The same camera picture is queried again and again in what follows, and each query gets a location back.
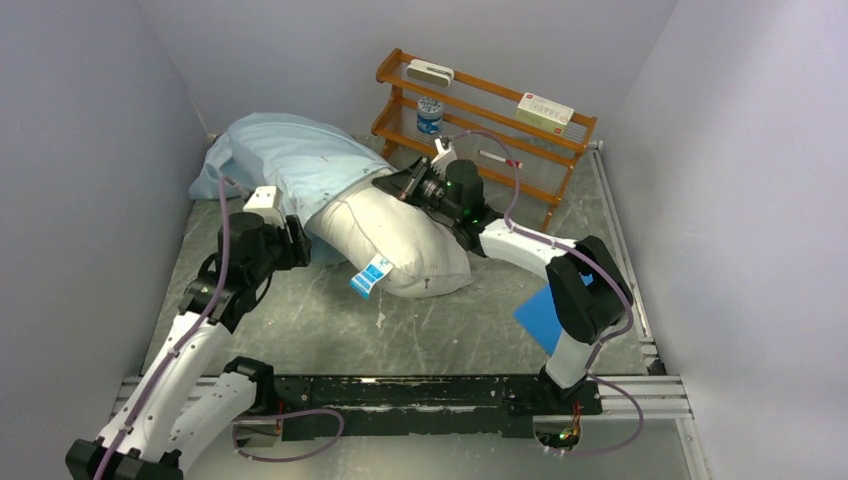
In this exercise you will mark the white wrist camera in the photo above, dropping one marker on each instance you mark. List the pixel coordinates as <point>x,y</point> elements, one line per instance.
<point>265,201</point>
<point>445,154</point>

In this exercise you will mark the white red carton box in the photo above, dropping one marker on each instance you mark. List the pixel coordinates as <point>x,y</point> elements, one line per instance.
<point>544,114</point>

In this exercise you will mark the white eraser box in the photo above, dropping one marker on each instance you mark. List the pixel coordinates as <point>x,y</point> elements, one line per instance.
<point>431,73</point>

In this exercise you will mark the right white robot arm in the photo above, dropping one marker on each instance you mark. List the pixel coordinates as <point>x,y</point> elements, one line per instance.
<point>589,294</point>

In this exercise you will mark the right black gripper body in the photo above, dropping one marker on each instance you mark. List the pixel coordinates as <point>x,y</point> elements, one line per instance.
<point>428,188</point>

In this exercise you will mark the light blue pillowcase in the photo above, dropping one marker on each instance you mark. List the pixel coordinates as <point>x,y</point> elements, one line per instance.
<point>312,163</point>

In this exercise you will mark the blue foam pad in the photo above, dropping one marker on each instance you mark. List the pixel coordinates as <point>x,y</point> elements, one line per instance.
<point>539,316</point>

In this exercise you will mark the red white marker pen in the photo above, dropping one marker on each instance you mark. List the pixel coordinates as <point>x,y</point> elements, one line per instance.
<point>500,159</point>

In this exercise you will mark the orange wooden shelf rack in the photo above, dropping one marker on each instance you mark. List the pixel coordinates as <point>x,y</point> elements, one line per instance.
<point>547,160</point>

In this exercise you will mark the blue white pillow label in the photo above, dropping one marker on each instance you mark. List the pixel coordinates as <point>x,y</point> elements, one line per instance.
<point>377,270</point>

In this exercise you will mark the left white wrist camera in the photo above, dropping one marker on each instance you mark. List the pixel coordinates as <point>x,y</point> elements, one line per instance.
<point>265,201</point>

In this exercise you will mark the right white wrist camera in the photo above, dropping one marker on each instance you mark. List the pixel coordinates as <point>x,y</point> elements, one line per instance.
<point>445,154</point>

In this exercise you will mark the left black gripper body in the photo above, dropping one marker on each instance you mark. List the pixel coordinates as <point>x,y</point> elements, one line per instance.
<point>290,254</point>

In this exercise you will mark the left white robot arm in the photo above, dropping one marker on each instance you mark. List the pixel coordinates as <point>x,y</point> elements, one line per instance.
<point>158,433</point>

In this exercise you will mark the white pillow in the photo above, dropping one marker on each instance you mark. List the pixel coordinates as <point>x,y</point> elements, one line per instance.
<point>364,221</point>

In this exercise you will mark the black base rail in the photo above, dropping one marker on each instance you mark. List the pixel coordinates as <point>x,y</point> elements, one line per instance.
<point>511,405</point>

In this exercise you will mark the blue white round jar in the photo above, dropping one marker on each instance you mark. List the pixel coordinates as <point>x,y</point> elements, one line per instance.
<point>429,115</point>

